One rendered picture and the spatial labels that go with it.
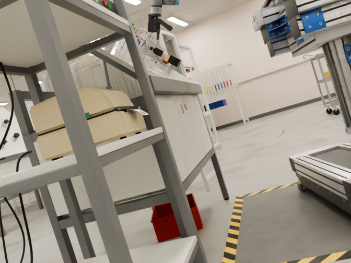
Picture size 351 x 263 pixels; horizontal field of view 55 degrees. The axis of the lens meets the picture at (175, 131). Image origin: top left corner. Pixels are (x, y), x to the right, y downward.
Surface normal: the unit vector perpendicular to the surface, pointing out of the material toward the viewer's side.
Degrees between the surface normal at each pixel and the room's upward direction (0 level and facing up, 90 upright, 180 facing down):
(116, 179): 90
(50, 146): 90
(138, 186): 90
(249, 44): 90
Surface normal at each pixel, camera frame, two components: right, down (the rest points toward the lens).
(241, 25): -0.37, 0.15
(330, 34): -0.05, 0.04
